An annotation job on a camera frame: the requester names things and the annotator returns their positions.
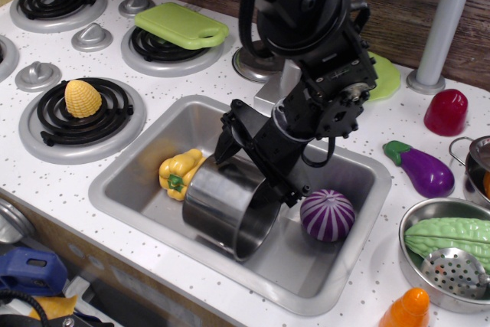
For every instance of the grey stove knob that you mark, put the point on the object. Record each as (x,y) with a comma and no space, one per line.
(130,8)
(92,38)
(37,77)

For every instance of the green toy cutting board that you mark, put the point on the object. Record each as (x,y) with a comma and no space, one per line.
(182,26)

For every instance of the yellow toy corn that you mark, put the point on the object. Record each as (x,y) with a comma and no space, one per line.
(81,99)

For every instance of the steel pot right edge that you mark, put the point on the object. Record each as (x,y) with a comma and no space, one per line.
(476,184)

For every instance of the front stove burner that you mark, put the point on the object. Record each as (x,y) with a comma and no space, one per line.
(51,134)

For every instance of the orange toy carrot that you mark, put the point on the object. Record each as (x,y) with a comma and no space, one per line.
(410,310)

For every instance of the back right stove burner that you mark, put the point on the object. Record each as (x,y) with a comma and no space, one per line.
(155,57)

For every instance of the back left stove burner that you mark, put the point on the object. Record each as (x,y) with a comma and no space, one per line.
(52,16)

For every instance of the stainless steel sink basin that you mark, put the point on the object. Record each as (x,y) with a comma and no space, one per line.
(290,268)

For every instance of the blue clamp tool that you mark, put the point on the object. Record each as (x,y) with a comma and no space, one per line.
(34,272)

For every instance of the steel slotted skimmer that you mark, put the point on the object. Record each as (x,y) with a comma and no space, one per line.
(456,272)

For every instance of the grey round oven knob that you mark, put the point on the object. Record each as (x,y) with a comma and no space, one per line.
(14,225)

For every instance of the stainless steel pot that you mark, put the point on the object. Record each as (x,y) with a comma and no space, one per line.
(217,206)

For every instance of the silver pot lid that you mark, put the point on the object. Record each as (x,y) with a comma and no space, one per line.
(258,70)

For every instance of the grey stove knob back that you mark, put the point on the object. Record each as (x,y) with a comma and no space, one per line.
(130,8)

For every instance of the steel bowl front right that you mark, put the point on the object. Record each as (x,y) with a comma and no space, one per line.
(410,262)

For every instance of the green toy plate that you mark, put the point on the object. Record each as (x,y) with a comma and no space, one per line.
(388,78)

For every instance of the grey stove knob middle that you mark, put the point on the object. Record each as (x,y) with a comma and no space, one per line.
(92,38)

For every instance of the red toy pepper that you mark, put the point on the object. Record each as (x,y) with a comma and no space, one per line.
(447,112)

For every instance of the yellow cloth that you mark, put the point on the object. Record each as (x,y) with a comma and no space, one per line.
(55,306)

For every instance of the stove burner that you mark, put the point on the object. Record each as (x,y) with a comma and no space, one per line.
(155,57)
(9,57)
(51,134)
(52,16)

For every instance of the purple toy eggplant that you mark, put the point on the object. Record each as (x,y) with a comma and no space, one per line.
(429,176)

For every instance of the grey vertical pole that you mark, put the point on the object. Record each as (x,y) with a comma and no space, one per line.
(428,78)

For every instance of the yellow toy bell pepper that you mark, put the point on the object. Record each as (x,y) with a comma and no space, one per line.
(175,174)

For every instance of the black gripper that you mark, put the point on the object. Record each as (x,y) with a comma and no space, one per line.
(278,157)

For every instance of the purple striped toy onion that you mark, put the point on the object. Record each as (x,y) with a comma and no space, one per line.
(327,215)

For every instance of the far left stove burner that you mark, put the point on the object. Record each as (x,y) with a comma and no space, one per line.
(9,57)

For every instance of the green toy bitter gourd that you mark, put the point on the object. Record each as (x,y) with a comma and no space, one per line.
(468,234)

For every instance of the grey toy faucet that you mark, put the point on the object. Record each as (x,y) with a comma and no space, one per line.
(277,88)

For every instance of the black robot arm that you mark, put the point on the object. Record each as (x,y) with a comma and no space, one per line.
(323,38)

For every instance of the grey stove knob front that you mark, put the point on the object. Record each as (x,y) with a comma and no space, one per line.
(37,77)

